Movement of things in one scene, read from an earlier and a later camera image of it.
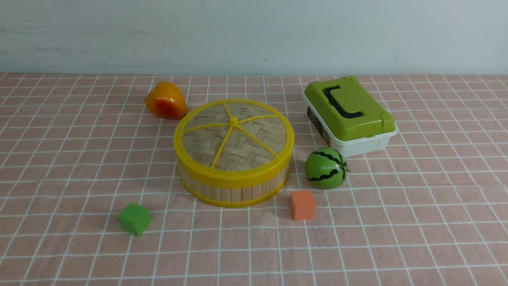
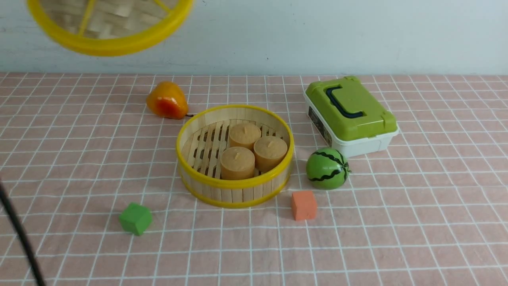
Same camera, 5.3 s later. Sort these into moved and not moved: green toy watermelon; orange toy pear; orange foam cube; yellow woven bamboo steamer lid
Moved: yellow woven bamboo steamer lid
Not moved: green toy watermelon; orange toy pear; orange foam cube
